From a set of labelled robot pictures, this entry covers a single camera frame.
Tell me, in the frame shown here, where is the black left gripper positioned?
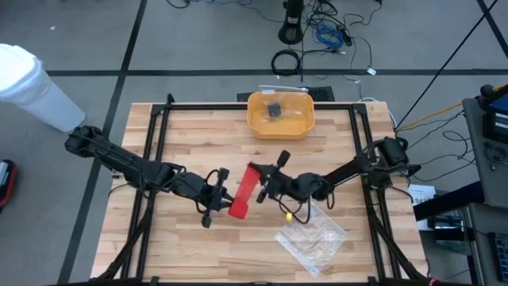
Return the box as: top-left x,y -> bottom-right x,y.
170,167 -> 236,230

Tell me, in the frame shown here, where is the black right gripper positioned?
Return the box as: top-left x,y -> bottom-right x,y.
248,149 -> 327,204

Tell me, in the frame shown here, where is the red bandage strip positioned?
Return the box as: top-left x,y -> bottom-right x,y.
228,163 -> 262,220

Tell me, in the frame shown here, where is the clear plastic zip bag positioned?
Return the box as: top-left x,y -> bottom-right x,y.
257,83 -> 310,124
273,200 -> 348,278

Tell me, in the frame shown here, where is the yellow plastic bin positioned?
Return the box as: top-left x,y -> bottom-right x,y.
246,91 -> 317,141

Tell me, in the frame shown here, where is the black perforated floor panel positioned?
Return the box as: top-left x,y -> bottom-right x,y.
237,86 -> 336,102

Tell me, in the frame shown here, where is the black stand base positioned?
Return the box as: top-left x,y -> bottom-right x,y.
277,0 -> 305,44

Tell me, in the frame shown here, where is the white paper sheet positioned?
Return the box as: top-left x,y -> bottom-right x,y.
407,184 -> 437,231

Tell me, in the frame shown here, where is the black power strip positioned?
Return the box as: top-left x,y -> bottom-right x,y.
337,25 -> 353,47

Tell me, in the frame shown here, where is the black slanted pole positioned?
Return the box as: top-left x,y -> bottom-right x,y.
394,0 -> 499,130

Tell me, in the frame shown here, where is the red and black case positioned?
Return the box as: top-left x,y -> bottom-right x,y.
0,159 -> 18,214

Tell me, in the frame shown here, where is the grey equipment cart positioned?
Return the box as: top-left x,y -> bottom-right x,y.
462,83 -> 508,286

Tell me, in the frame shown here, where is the white trash bin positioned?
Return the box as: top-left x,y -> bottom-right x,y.
0,42 -> 87,133

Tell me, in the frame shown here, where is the coiled black cable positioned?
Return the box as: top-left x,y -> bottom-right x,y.
271,48 -> 302,76

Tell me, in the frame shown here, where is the blue cable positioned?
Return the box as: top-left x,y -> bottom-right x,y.
315,24 -> 344,51

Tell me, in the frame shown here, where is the yellow cable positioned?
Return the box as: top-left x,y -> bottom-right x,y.
394,102 -> 464,132

